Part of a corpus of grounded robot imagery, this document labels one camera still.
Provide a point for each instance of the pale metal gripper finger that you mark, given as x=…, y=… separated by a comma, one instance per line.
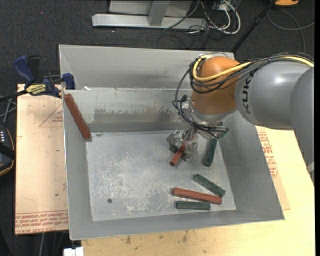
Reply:
x=173, y=141
x=191, y=151

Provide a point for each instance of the red-brown block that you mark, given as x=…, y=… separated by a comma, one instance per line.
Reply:
x=78, y=117
x=178, y=155
x=197, y=196

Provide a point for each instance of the dark green flat block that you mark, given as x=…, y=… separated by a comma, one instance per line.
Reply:
x=209, y=185
x=193, y=205
x=210, y=151

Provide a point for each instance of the grey metal bin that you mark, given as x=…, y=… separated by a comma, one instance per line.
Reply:
x=130, y=175

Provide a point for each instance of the brown cardboard board, red print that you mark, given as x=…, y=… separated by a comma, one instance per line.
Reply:
x=40, y=160

